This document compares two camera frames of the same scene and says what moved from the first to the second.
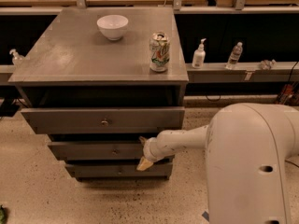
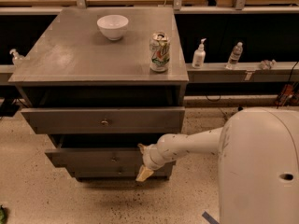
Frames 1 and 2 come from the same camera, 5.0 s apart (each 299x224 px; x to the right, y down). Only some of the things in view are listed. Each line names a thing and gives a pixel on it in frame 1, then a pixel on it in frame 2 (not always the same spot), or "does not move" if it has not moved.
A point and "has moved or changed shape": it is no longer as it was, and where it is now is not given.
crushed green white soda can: x=159 y=51 does not move
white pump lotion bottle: x=199 y=56 does not move
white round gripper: x=149 y=150 → x=150 y=159
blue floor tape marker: x=206 y=216 does not move
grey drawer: x=97 y=150 has moved or changed shape
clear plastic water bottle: x=234 y=56 does not move
